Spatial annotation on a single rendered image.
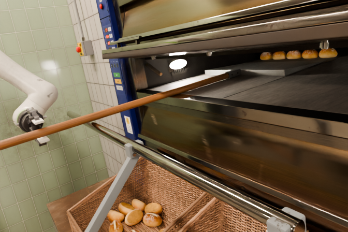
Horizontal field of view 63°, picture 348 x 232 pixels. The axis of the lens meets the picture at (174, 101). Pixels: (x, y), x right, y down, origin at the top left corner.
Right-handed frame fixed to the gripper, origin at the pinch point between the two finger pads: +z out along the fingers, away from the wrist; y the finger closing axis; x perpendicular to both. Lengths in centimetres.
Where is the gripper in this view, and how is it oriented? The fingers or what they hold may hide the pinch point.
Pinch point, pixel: (40, 130)
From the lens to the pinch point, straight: 109.4
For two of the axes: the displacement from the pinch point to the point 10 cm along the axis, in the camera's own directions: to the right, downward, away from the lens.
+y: 1.7, 9.6, 2.2
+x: -8.1, 2.6, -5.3
